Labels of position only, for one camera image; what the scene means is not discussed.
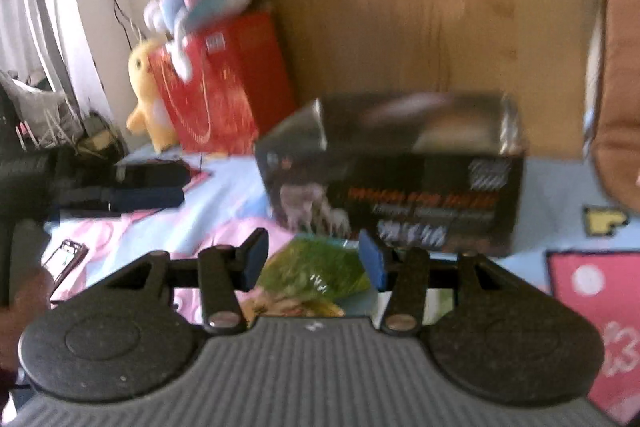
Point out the brown cushioned chair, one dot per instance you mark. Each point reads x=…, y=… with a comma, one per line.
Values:
x=617, y=97

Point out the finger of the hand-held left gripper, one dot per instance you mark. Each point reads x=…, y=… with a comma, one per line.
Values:
x=145, y=200
x=150, y=174

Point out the printed cartoon bed sheet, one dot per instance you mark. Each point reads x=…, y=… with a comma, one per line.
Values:
x=555, y=217

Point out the yellow plush toy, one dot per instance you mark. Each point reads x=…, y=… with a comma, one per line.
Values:
x=147, y=107

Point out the person's left hand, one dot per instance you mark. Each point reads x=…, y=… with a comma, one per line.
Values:
x=22, y=307

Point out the wooden board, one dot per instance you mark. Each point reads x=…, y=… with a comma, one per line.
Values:
x=400, y=7

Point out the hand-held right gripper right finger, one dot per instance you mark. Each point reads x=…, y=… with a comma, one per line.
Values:
x=374, y=264

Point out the grey cloth pile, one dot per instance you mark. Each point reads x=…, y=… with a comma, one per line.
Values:
x=37, y=104

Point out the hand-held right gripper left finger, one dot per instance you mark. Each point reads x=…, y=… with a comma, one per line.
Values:
x=256, y=259

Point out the black cardboard box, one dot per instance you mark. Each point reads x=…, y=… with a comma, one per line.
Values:
x=400, y=177

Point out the green snack packet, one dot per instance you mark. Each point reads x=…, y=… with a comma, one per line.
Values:
x=315, y=272

